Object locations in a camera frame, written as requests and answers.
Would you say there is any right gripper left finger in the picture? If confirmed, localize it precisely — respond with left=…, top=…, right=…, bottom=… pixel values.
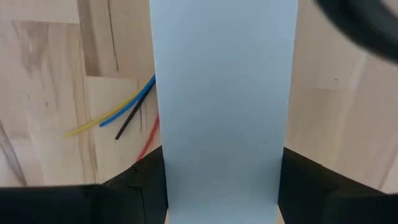
left=0, top=146, right=169, bottom=224

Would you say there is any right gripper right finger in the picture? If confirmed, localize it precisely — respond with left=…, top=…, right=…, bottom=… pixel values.
left=277, top=146, right=398, bottom=224

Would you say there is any multicolour wire harness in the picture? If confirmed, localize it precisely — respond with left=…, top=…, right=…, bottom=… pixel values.
left=64, top=74, right=161, bottom=162

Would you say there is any white duct cover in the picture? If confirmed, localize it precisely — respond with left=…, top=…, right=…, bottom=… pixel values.
left=148, top=0, right=299, bottom=224

